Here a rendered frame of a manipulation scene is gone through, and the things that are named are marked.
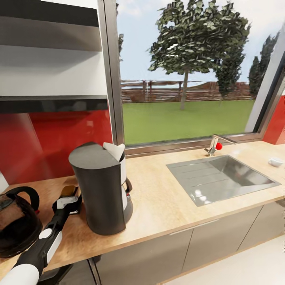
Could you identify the electric kettle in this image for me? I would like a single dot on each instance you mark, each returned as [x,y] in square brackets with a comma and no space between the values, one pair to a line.
[20,225]

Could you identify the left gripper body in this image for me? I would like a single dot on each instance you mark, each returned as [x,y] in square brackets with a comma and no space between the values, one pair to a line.
[70,207]

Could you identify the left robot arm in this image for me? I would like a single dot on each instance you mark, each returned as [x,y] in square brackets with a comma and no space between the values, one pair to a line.
[31,262]

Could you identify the paper coffee filter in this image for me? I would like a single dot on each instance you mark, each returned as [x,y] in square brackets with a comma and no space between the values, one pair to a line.
[116,151]

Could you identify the coffee cup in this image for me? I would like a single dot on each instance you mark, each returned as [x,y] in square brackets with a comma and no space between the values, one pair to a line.
[275,162]

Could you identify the coffee maker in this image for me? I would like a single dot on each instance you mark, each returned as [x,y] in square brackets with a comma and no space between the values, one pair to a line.
[101,177]

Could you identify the bottle of coffee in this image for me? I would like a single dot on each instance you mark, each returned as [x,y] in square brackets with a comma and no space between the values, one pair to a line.
[70,191]

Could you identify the drop in sink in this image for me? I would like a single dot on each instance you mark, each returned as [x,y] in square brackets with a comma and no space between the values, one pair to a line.
[219,178]

